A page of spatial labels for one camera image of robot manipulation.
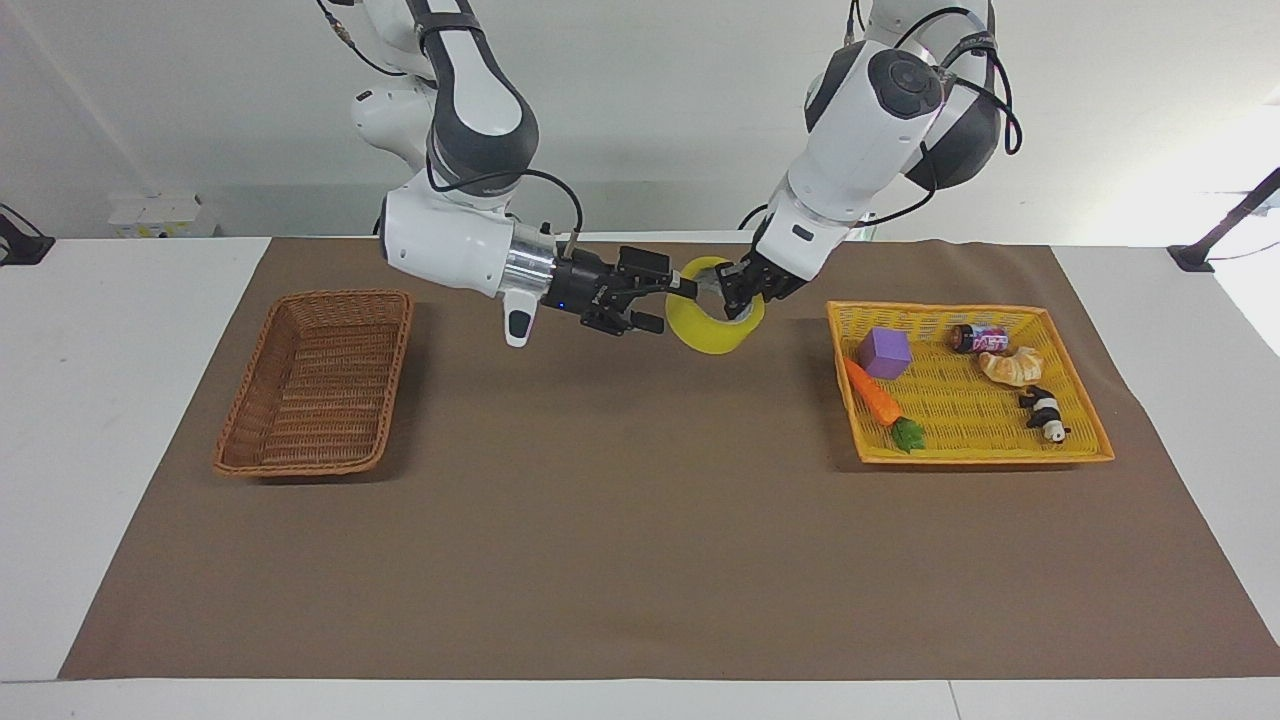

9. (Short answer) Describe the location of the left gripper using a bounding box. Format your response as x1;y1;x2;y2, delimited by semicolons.
714;247;808;323

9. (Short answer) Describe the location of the purple cube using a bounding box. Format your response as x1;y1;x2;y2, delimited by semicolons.
857;327;913;380

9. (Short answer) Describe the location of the toy croissant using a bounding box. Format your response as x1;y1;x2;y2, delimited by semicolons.
978;346;1045;388

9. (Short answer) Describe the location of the yellow tape roll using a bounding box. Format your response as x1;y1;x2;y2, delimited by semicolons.
665;256;767;357

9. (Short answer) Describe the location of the white box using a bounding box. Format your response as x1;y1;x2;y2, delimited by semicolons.
107;192;219;240

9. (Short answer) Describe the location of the toy panda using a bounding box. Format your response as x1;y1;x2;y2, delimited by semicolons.
1018;386;1073;444

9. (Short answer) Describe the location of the brown wicker basket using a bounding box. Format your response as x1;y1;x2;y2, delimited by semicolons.
212;289;415;478

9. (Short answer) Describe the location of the black stand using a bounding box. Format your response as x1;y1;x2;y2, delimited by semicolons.
1168;167;1280;274
0;204;56;267

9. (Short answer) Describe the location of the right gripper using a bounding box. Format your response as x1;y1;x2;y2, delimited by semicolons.
548;246;700;337

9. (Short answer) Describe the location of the small dark can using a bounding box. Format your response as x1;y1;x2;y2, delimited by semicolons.
950;323;1011;356

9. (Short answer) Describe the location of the yellow plastic basket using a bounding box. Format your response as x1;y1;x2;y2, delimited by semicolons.
826;300;1116;466

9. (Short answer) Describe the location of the orange toy carrot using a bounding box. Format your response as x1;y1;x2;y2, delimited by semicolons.
843;356;927;454

